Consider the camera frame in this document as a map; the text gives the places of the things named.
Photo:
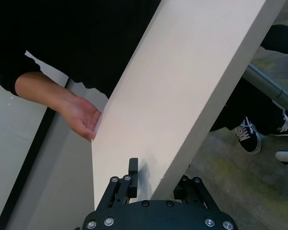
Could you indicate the white mobile pedestal table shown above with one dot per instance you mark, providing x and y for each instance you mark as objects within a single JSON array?
[{"x": 163, "y": 95}]

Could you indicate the person's right hand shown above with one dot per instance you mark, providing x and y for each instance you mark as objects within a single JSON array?
[{"x": 82, "y": 117}]

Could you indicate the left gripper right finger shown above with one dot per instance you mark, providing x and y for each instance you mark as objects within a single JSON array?
[{"x": 194, "y": 191}]

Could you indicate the person's right forearm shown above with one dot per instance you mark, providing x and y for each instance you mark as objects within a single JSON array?
[{"x": 38, "y": 88}]

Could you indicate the black short-sleeved shirt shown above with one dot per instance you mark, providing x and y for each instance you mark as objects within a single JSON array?
[{"x": 74, "y": 36}]

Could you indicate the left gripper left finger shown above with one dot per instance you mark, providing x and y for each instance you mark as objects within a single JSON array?
[{"x": 133, "y": 177}]

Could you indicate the black wall rail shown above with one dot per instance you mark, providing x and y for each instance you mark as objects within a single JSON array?
[{"x": 34, "y": 155}]

